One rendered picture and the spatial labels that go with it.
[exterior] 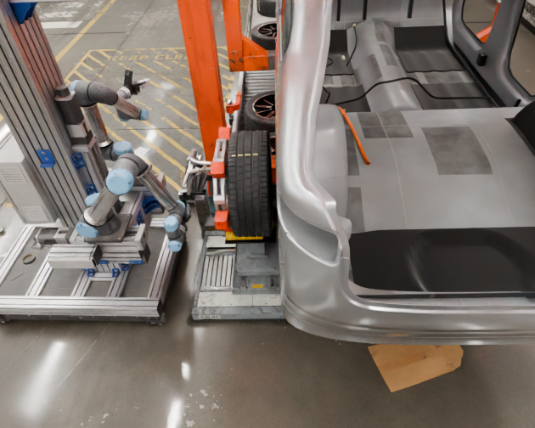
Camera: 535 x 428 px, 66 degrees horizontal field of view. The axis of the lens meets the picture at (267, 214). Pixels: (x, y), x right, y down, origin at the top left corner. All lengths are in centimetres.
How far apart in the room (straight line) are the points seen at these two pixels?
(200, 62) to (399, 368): 222
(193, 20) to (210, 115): 60
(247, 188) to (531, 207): 153
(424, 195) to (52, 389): 252
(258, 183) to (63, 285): 165
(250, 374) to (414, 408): 99
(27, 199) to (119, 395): 129
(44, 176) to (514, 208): 260
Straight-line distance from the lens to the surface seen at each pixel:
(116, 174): 203
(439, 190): 249
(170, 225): 221
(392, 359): 288
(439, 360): 295
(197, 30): 257
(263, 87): 498
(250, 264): 296
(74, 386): 305
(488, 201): 256
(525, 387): 308
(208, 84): 270
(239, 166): 231
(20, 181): 270
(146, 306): 291
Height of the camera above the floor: 251
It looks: 44 degrees down
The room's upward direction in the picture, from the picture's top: 3 degrees counter-clockwise
